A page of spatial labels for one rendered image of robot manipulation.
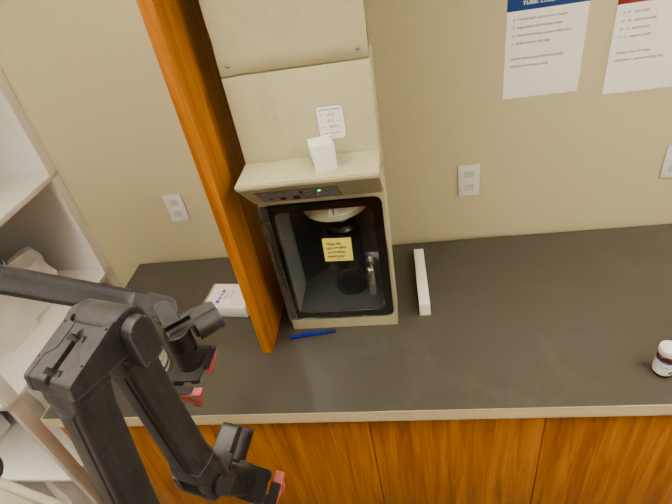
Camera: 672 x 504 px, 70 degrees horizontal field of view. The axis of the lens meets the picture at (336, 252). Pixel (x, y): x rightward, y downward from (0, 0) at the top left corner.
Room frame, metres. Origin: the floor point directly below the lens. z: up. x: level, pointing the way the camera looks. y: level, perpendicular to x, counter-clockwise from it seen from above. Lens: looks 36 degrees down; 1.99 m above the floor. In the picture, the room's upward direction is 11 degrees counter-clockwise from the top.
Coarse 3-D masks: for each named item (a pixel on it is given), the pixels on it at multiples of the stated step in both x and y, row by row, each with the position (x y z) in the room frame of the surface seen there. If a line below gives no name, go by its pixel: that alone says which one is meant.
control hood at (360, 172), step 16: (288, 160) 1.04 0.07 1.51; (304, 160) 1.03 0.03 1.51; (352, 160) 0.98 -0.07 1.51; (368, 160) 0.96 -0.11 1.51; (240, 176) 1.01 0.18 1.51; (256, 176) 0.99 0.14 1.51; (272, 176) 0.98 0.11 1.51; (288, 176) 0.96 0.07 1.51; (304, 176) 0.95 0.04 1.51; (320, 176) 0.93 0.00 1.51; (336, 176) 0.92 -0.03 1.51; (352, 176) 0.91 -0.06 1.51; (368, 176) 0.90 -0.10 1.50; (240, 192) 0.97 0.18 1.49; (256, 192) 0.97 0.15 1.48; (352, 192) 0.98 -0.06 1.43; (368, 192) 0.99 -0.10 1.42
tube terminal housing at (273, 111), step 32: (320, 64) 1.04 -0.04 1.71; (352, 64) 1.02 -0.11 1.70; (256, 96) 1.06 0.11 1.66; (288, 96) 1.05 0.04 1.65; (320, 96) 1.03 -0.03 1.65; (352, 96) 1.02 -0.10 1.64; (256, 128) 1.06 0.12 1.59; (288, 128) 1.05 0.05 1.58; (352, 128) 1.02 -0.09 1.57; (256, 160) 1.07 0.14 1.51; (384, 192) 1.03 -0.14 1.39; (320, 320) 1.06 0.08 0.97; (352, 320) 1.04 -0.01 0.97; (384, 320) 1.02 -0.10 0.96
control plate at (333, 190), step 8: (264, 192) 0.97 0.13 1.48; (272, 192) 0.97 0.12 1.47; (280, 192) 0.97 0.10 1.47; (288, 192) 0.97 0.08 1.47; (296, 192) 0.97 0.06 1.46; (304, 192) 0.97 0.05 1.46; (312, 192) 0.98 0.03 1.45; (320, 192) 0.98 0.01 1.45; (328, 192) 0.98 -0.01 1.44; (336, 192) 0.98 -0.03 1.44; (264, 200) 1.02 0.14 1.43; (272, 200) 1.02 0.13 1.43; (280, 200) 1.02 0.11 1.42
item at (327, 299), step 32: (288, 224) 1.05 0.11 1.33; (320, 224) 1.03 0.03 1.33; (352, 224) 1.02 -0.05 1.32; (384, 224) 1.01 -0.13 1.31; (288, 256) 1.05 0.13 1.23; (320, 256) 1.04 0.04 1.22; (384, 256) 1.00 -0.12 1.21; (320, 288) 1.04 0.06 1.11; (352, 288) 1.02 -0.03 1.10; (384, 288) 1.00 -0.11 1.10
